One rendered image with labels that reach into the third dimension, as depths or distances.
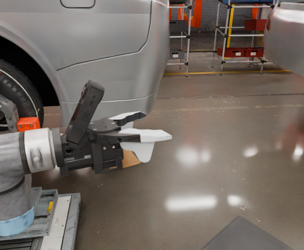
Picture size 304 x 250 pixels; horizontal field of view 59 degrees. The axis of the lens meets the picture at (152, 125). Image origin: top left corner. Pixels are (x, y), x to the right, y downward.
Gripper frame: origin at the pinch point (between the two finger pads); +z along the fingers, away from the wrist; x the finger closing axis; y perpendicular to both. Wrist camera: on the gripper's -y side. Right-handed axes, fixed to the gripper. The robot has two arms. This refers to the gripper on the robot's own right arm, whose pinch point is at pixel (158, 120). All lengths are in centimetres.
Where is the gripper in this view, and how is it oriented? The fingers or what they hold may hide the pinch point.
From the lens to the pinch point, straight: 54.3
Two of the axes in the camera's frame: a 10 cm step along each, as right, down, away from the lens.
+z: 9.4, -1.5, 3.0
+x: 3.3, 2.9, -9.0
